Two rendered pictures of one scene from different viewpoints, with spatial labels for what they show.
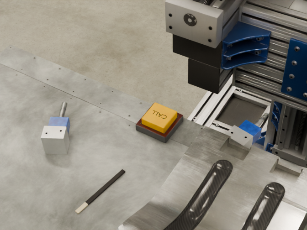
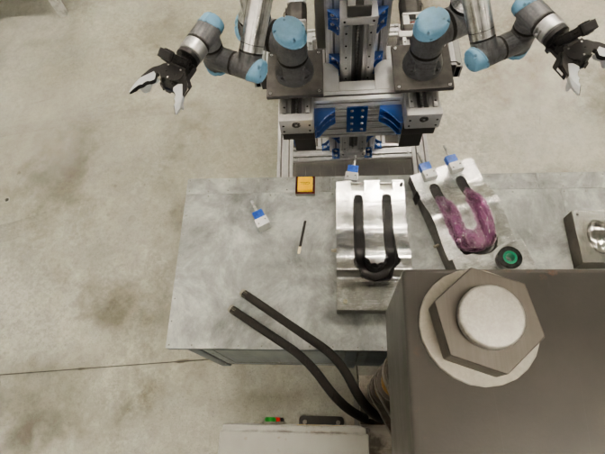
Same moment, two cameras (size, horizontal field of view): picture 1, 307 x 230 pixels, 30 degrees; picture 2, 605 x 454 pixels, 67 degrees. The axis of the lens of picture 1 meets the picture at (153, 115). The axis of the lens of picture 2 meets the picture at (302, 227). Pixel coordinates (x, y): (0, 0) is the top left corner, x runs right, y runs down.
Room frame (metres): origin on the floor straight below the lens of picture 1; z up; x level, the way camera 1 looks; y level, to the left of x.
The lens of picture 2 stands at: (0.08, 0.37, 2.47)
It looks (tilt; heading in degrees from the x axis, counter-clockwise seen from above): 67 degrees down; 338
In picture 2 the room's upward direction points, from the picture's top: 11 degrees counter-clockwise
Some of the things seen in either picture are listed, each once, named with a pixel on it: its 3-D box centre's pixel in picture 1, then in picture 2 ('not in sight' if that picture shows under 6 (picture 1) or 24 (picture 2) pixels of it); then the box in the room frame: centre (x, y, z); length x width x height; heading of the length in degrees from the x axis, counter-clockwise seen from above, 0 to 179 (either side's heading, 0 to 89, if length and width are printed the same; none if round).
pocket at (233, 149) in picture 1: (235, 154); (357, 187); (0.73, -0.16, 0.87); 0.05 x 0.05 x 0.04; 56
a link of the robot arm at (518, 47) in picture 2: not in sight; (515, 41); (0.68, -0.70, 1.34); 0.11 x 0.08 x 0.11; 83
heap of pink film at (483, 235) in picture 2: not in sight; (468, 216); (0.39, -0.41, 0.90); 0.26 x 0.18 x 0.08; 163
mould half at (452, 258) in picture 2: not in sight; (467, 222); (0.39, -0.42, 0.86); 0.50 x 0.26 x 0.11; 163
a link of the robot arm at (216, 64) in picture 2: not in sight; (218, 58); (1.18, 0.09, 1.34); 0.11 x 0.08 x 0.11; 32
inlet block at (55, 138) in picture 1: (59, 124); (257, 213); (0.88, 0.21, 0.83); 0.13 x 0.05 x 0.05; 174
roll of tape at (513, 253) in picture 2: not in sight; (508, 258); (0.19, -0.41, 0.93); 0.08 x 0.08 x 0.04
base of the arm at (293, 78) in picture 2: not in sight; (293, 63); (1.22, -0.20, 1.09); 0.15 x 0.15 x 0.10
